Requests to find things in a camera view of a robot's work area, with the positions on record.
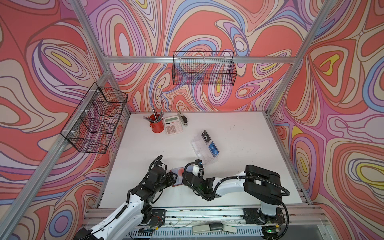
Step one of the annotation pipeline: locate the red leather card holder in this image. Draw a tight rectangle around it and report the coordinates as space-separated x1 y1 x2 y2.
171 167 184 187

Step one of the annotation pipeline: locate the red credit card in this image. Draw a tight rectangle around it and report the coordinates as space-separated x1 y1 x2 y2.
177 168 185 178

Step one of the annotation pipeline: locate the clear acrylic card stand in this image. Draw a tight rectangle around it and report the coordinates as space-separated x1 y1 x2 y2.
191 131 220 165

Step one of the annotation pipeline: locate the blue credit card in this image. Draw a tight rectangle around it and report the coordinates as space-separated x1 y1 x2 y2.
209 142 219 158

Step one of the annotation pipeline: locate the black VIP credit card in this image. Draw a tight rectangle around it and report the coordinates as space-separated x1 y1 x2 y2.
202 130 212 144

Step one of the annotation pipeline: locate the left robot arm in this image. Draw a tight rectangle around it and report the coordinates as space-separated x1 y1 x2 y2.
74 165 178 240

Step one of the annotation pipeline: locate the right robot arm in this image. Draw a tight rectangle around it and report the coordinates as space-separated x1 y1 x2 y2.
182 161 290 226

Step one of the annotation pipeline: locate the grey foot pedal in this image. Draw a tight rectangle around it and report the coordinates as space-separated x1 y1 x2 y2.
192 223 237 234

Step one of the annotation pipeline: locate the red metal pen bucket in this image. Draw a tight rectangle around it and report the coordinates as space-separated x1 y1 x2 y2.
150 120 165 134

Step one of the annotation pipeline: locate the pink desk calculator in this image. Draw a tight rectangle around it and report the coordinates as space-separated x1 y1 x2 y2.
163 116 183 136

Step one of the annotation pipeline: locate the pens and pencils bunch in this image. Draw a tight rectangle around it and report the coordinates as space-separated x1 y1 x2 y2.
143 108 164 124

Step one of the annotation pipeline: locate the grey black stapler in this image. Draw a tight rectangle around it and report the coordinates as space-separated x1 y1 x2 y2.
178 112 188 127

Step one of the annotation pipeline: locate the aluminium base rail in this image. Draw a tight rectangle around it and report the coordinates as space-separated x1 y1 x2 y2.
82 205 329 229

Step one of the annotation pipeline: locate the black wire basket left wall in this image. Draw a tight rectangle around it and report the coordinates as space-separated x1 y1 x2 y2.
60 83 128 154

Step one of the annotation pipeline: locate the black wire basket wall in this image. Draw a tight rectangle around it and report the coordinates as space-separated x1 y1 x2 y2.
172 51 238 86
60 83 128 154

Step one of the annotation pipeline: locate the black wire basket back wall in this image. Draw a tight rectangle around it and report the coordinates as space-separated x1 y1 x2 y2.
172 51 238 86

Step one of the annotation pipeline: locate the aluminium frame post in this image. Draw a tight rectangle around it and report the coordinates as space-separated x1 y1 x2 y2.
70 0 133 116

